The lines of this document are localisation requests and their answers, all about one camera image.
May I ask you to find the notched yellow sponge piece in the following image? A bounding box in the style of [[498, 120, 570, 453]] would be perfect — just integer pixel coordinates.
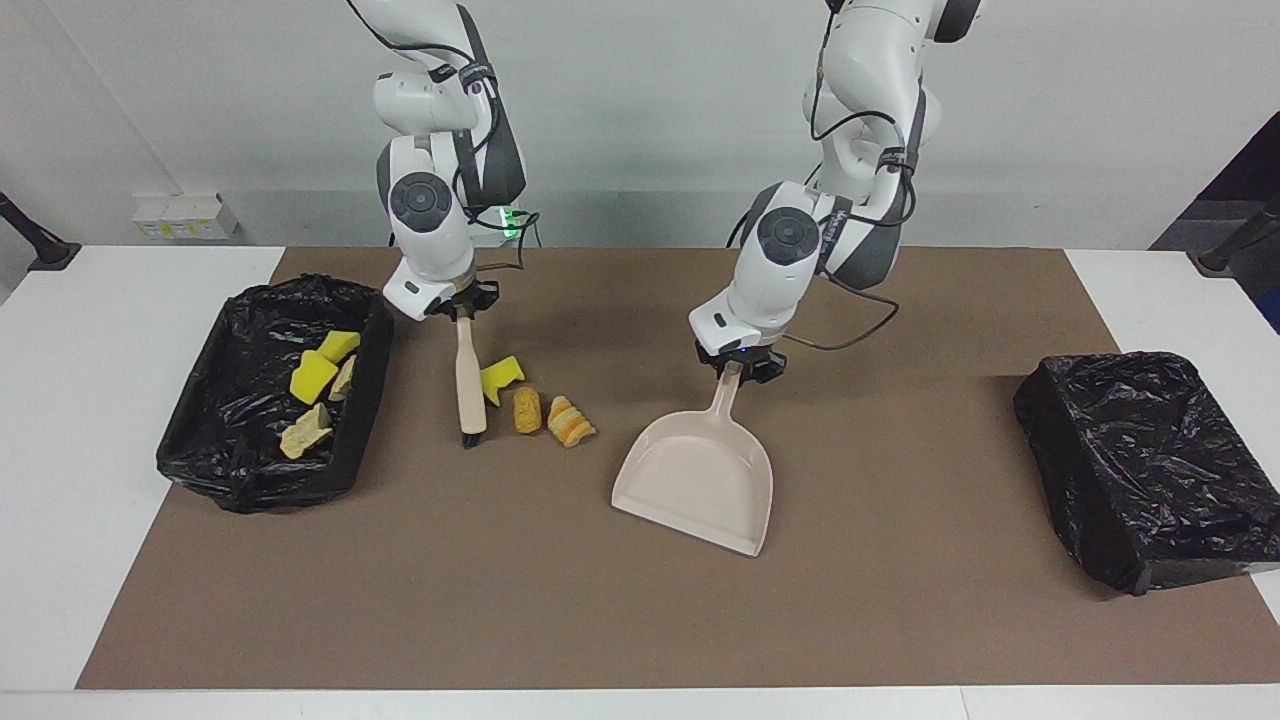
[[480, 355, 526, 408]]

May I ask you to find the beige hand brush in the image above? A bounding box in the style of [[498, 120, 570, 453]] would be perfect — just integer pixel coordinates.
[[455, 310, 490, 449]]

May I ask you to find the beige plastic dustpan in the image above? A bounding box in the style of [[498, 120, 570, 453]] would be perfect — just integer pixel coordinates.
[[611, 360, 775, 558]]

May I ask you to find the pale bread piece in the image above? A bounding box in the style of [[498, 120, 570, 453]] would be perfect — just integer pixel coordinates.
[[278, 402, 334, 461]]

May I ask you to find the black bag lined bin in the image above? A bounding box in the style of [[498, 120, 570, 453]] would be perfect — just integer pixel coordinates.
[[156, 274, 395, 515], [1013, 350, 1280, 597]]

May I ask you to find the brown paper table mat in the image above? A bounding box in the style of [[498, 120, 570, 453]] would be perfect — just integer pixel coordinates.
[[75, 247, 1280, 691]]

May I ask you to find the dark background partition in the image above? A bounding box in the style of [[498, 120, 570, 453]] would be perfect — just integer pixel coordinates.
[[1150, 110, 1280, 334]]

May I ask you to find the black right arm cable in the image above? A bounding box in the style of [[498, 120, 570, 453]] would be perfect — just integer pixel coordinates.
[[345, 0, 541, 273]]

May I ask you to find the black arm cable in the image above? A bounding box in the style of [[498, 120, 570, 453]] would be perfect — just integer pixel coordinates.
[[780, 30, 919, 353], [345, 0, 541, 273]]

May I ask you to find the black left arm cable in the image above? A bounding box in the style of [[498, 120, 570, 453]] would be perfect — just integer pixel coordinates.
[[780, 30, 919, 353]]

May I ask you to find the white wall socket box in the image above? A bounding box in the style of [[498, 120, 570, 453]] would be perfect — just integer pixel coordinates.
[[133, 192, 241, 241]]

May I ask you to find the black camera stand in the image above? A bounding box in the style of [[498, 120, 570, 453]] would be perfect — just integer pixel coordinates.
[[0, 192, 82, 272], [1188, 195, 1280, 278]]

